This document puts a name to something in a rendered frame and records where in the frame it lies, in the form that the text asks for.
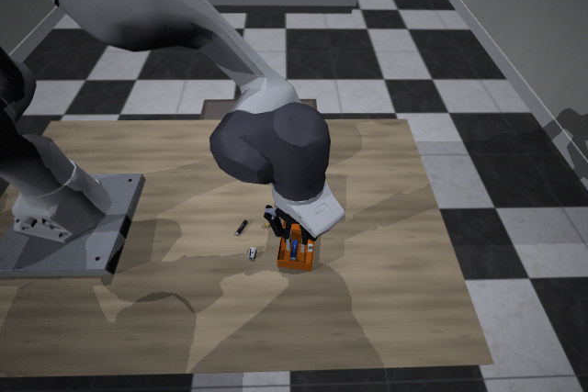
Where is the orange three-compartment bin rack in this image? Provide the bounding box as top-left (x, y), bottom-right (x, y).
top-left (277, 224), bottom-right (315, 271)

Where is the blue battery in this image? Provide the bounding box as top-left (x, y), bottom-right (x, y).
top-left (289, 240), bottom-right (298, 261)

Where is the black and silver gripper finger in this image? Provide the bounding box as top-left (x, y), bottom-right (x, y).
top-left (264, 205), bottom-right (292, 251)
top-left (300, 225), bottom-right (318, 253)

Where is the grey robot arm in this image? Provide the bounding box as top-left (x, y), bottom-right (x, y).
top-left (0, 0), bottom-right (345, 243)

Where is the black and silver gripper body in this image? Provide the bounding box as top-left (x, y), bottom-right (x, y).
top-left (275, 206), bottom-right (299, 224)

